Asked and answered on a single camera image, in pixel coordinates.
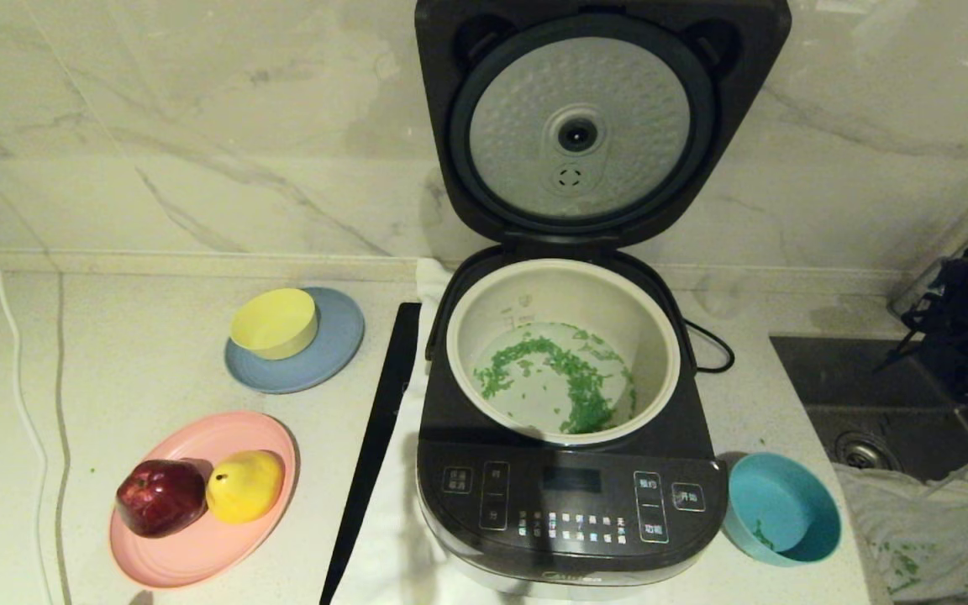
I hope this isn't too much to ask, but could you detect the teal bowl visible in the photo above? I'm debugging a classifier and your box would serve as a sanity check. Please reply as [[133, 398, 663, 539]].
[[723, 452, 843, 567]]

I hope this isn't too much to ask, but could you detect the black rice cooker lid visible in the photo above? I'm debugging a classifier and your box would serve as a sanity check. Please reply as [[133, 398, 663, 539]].
[[414, 0, 793, 250]]

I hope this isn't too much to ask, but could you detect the white inner pot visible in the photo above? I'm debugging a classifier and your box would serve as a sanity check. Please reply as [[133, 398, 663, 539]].
[[447, 258, 681, 446]]

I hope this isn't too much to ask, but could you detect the black rice cooker body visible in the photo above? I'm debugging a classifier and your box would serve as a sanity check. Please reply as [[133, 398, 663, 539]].
[[417, 248, 730, 602]]

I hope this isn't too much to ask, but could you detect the yellow bowl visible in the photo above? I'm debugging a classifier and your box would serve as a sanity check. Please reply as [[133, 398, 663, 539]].
[[229, 288, 319, 360]]

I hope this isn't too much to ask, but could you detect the chrome faucet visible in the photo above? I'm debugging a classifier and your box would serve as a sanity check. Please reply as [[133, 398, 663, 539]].
[[887, 193, 968, 320]]

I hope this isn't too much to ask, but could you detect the steel sink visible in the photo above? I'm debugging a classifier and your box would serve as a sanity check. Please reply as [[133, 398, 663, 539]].
[[770, 336, 968, 602]]

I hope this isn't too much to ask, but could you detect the sink drain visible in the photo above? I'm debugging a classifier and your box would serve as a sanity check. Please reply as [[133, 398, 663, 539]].
[[835, 433, 901, 471]]

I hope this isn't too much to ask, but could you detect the white cloth with green specks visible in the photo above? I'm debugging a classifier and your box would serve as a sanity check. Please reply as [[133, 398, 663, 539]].
[[835, 464, 968, 602]]

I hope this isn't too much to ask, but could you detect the flat black strip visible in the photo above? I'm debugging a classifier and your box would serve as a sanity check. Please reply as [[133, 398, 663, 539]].
[[320, 302, 424, 605]]

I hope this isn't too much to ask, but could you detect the blue plate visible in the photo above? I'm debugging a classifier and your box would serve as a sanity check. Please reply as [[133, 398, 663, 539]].
[[224, 287, 366, 394]]

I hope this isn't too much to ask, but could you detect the yellow pear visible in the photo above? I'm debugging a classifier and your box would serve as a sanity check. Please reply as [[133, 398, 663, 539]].
[[206, 450, 286, 525]]

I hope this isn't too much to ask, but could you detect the pink plate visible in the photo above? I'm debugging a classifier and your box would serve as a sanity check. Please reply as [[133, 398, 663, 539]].
[[109, 410, 298, 589]]

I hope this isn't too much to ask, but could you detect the red apple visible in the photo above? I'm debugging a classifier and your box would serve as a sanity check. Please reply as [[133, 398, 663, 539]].
[[116, 459, 208, 539]]

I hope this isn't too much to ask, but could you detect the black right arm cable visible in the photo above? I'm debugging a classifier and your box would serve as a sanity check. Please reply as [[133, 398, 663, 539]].
[[883, 307, 960, 372]]

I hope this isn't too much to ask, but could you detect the black power cord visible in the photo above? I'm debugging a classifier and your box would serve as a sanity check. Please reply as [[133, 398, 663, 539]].
[[684, 318, 735, 374]]

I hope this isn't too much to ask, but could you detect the white cable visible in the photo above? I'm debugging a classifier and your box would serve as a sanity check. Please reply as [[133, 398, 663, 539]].
[[0, 139, 58, 605]]

